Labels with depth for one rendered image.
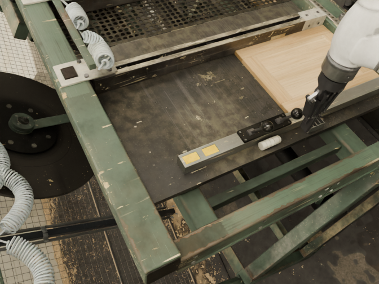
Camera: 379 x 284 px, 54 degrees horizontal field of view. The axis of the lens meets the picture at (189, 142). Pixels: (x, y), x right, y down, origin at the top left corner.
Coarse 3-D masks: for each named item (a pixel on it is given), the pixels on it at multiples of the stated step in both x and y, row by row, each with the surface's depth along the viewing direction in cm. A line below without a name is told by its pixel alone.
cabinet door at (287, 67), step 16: (304, 32) 163; (320, 32) 165; (256, 48) 153; (272, 48) 154; (288, 48) 156; (304, 48) 157; (320, 48) 158; (256, 64) 147; (272, 64) 149; (288, 64) 150; (304, 64) 151; (320, 64) 152; (272, 80) 143; (288, 80) 144; (304, 80) 145; (352, 80) 148; (368, 80) 149; (272, 96) 139; (288, 96) 138; (304, 96) 139
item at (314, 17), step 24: (264, 24) 155; (288, 24) 156; (312, 24) 164; (168, 48) 139; (192, 48) 143; (216, 48) 144; (240, 48) 152; (96, 72) 123; (120, 72) 129; (144, 72) 134; (168, 72) 141
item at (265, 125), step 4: (264, 124) 111; (268, 124) 111; (272, 124) 112; (252, 128) 122; (260, 128) 115; (264, 128) 111; (268, 128) 111; (272, 128) 111; (248, 132) 121; (252, 132) 120; (268, 132) 112
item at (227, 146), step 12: (360, 84) 144; (372, 84) 144; (348, 96) 139; (360, 96) 140; (300, 108) 132; (336, 108) 137; (300, 120) 129; (276, 132) 127; (216, 144) 119; (228, 144) 120; (240, 144) 120; (252, 144) 124; (180, 156) 115; (204, 156) 116; (216, 156) 117; (180, 168) 117; (192, 168) 115
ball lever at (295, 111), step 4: (296, 108) 116; (292, 112) 116; (296, 112) 115; (300, 112) 115; (288, 116) 120; (292, 116) 116; (296, 116) 115; (300, 116) 115; (276, 120) 125; (280, 120) 125; (284, 120) 123
